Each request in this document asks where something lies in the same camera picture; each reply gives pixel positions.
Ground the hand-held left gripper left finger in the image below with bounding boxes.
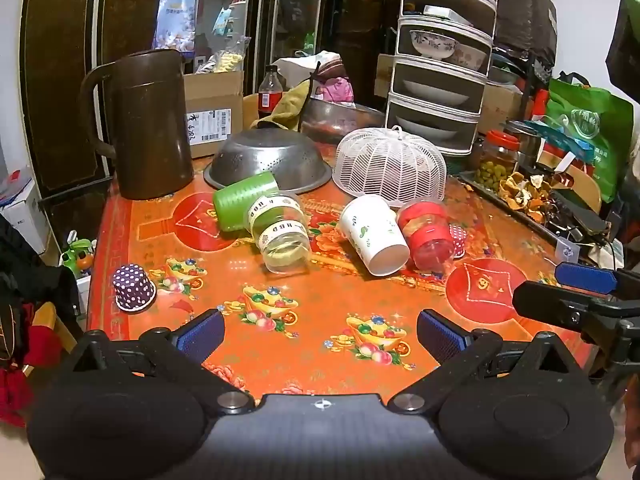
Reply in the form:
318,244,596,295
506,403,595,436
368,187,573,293
65,308,256,415

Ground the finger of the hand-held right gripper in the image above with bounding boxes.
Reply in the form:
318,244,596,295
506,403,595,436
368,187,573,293
512,280,626,333
554,261,640,297

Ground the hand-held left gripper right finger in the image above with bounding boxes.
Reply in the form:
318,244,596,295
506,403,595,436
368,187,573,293
387,309,586,414

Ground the purple dotted paper cup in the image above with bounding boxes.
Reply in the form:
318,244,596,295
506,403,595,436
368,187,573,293
111,264,157,314

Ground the small red dotted cup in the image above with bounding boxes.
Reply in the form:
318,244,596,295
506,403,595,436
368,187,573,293
449,223,469,260

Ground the red transparent plastic cup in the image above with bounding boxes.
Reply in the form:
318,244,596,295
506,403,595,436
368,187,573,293
396,199,456,271

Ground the clear labelled plastic cup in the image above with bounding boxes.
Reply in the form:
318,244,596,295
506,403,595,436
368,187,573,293
245,194,312,275

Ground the white paper cup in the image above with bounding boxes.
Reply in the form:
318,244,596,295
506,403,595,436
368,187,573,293
340,195,411,277

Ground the green plastic cup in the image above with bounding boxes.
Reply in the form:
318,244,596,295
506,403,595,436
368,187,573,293
213,171,280,233

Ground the black flat device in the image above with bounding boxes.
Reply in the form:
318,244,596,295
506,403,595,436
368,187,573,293
550,192,608,236

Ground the pile of orange peels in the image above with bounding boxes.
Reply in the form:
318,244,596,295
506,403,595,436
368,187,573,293
500,172,553,223

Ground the red printed tablecloth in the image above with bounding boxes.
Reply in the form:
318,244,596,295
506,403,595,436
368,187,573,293
86,155,601,411

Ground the dark tray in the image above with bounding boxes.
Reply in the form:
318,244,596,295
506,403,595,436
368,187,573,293
457,170,571,248

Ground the red-lidded jar of olives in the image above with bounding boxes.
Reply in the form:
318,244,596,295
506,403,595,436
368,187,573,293
474,130,522,193

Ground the steel mug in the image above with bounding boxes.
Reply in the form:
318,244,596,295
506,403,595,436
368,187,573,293
519,132,543,167

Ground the green toy figure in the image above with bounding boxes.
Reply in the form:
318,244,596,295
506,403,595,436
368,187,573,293
59,230,97,278

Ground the green shopping bag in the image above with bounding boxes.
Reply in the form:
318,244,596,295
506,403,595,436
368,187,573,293
545,72,635,203

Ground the black jacket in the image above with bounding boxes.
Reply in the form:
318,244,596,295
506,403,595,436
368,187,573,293
0,215,81,376

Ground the white mesh food cover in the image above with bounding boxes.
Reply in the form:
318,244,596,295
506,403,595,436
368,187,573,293
332,125,448,198

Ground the red cloth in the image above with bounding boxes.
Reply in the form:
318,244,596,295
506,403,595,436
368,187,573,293
0,325,61,428

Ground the brown cardboard box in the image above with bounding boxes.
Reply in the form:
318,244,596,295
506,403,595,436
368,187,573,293
475,80,533,133

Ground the steel colander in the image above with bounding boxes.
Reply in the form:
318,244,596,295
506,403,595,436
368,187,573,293
203,127,333,195

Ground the white plate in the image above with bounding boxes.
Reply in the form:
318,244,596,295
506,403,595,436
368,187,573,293
400,79,473,106
395,116,461,142

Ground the brown plastic pitcher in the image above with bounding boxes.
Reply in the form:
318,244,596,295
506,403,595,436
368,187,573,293
80,49,196,201

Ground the white cardboard box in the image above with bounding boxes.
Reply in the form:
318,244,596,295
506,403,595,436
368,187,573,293
0,170,51,256

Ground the steel basin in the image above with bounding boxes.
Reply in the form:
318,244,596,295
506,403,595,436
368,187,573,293
300,99,388,145

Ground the cardboard box with label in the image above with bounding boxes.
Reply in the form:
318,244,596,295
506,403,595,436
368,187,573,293
182,71,246,160

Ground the yellow-green cloth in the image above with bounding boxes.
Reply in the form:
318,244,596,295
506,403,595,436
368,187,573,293
250,82,313,133

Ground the cola bottle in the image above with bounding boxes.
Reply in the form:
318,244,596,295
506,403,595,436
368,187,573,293
256,65,285,121

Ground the floral ceramic bowl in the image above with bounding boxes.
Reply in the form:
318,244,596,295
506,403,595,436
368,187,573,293
452,42,489,71

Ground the tiered mesh food shelf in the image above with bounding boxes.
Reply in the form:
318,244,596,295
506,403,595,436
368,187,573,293
385,0,501,157

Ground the pink plastic bag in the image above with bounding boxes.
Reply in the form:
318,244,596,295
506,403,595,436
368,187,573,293
310,77,355,106

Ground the black bag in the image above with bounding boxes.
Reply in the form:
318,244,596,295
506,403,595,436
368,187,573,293
492,0,558,68

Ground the bag of pasta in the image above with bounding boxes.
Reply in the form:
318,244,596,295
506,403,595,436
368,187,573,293
197,35,251,75

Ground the patterned ceramic bowl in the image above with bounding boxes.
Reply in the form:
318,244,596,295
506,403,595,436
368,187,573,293
410,30,457,58

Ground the white plastic bag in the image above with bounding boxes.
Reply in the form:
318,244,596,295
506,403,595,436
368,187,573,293
272,50,346,82

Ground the small white box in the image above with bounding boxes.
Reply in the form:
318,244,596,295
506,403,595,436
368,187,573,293
424,5,473,27

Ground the dark wooden cabinet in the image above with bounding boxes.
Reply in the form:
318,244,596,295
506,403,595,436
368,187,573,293
20,0,406,241

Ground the hanging blue snack bag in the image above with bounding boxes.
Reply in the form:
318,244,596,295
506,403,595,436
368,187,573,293
152,0,201,58

